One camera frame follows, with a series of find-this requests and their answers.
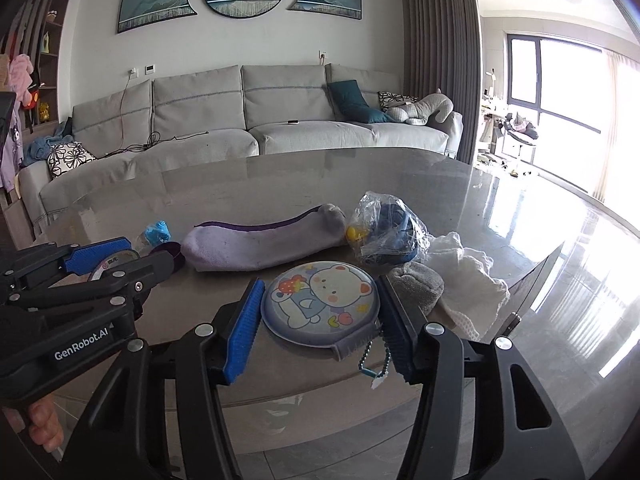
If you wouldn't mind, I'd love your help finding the lavender grey sock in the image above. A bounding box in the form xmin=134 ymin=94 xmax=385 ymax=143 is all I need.
xmin=181 ymin=203 xmax=349 ymax=273

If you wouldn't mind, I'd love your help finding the white charger cable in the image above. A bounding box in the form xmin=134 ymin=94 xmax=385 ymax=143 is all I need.
xmin=119 ymin=66 xmax=139 ymax=152

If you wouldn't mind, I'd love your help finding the blue clothing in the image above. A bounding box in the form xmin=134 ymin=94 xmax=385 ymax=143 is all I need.
xmin=25 ymin=121 xmax=76 ymax=167

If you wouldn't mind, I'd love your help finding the purple clothing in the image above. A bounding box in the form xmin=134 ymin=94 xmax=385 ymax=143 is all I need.
xmin=0 ymin=109 xmax=24 ymax=192

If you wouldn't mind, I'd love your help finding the round blue cartoon bear pouch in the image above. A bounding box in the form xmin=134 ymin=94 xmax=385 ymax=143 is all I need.
xmin=261 ymin=260 xmax=396 ymax=390

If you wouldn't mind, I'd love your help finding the floral black white pillow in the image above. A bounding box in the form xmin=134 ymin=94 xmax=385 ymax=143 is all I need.
xmin=47 ymin=141 xmax=97 ymax=180

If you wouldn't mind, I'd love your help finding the grey folded cloth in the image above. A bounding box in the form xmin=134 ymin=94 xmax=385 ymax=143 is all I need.
xmin=387 ymin=261 xmax=445 ymax=314

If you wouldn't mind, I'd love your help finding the clear plastic bag blue item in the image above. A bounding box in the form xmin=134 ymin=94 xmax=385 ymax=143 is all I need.
xmin=347 ymin=191 xmax=434 ymax=267

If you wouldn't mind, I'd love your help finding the window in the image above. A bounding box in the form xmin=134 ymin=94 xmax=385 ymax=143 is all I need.
xmin=505 ymin=32 xmax=607 ymax=196

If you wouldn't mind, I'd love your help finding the light grey sofa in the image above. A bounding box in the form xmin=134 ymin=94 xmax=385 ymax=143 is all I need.
xmin=17 ymin=62 xmax=464 ymax=241

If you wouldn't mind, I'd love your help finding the white mesh cloth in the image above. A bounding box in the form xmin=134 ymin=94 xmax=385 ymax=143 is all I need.
xmin=427 ymin=232 xmax=512 ymax=342

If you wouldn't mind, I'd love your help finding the grey elephant plush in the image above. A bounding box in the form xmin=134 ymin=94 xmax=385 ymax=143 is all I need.
xmin=387 ymin=88 xmax=455 ymax=126

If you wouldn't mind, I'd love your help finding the teal pillow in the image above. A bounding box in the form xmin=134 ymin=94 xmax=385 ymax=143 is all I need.
xmin=327 ymin=81 xmax=396 ymax=124

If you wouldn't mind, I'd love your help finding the pink plush toy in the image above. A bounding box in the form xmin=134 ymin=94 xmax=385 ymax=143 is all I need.
xmin=8 ymin=53 xmax=35 ymax=94

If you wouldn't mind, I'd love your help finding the grey curtain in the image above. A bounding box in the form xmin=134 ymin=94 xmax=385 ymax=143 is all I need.
xmin=400 ymin=0 xmax=484 ymax=166

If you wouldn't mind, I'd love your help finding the black cable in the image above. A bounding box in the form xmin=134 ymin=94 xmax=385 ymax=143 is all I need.
xmin=102 ymin=131 xmax=209 ymax=159

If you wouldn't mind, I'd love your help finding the small blue wrapper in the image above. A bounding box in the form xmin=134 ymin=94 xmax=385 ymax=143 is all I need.
xmin=144 ymin=220 xmax=172 ymax=244

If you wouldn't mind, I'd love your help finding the black white patterned pillow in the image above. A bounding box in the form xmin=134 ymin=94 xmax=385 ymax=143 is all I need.
xmin=377 ymin=91 xmax=419 ymax=111

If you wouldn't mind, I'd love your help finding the person's left hand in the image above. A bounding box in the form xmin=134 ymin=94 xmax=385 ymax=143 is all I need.
xmin=5 ymin=394 xmax=66 ymax=454

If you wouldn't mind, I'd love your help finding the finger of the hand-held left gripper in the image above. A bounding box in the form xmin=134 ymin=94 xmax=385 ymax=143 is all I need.
xmin=0 ymin=237 xmax=135 ymax=291
xmin=0 ymin=251 xmax=187 ymax=322

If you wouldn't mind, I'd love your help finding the wall shelf unit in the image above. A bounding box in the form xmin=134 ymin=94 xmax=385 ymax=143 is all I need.
xmin=0 ymin=0 xmax=71 ymax=206

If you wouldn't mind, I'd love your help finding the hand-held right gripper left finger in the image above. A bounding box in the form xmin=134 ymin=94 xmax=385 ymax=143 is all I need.
xmin=60 ymin=279 xmax=266 ymax=480

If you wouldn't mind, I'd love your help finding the tape roll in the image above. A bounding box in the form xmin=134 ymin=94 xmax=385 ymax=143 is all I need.
xmin=90 ymin=249 xmax=144 ymax=284

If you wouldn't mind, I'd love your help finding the baby chair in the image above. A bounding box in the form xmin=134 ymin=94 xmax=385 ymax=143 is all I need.
xmin=500 ymin=109 xmax=542 ymax=171

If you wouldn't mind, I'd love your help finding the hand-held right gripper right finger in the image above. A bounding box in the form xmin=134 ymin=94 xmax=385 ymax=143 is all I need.
xmin=376 ymin=274 xmax=586 ymax=480

